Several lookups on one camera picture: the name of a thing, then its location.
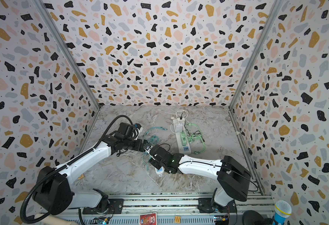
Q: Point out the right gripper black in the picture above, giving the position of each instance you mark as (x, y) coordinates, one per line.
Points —
(152, 162)

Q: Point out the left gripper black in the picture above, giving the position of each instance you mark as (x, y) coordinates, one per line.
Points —
(139, 147)

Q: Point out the green charger plug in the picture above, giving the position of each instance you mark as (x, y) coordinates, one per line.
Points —
(183, 138)

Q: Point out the white rectangular charger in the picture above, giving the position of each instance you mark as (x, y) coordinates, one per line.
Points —
(178, 127)

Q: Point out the large colourful power strip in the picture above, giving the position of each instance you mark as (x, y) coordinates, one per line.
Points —
(182, 149)

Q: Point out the small white blue power strip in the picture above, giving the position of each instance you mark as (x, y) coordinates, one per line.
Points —
(160, 171)

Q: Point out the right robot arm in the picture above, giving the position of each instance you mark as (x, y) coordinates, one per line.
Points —
(233, 178)

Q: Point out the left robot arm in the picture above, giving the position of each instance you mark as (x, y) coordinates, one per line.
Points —
(54, 189)

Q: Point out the orange tag on table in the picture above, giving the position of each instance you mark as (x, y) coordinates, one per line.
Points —
(81, 176)

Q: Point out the red snack packet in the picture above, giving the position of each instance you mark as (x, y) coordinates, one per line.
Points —
(148, 219)

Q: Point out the small yellow tag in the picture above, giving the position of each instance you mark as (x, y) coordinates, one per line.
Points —
(177, 219)

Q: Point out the black round object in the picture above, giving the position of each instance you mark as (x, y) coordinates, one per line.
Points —
(252, 218)

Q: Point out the blue toy microphone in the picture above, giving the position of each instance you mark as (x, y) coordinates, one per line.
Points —
(282, 211)

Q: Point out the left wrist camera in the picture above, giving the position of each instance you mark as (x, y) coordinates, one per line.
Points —
(139, 129)

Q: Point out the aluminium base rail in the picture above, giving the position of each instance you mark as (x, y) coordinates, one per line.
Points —
(126, 208)

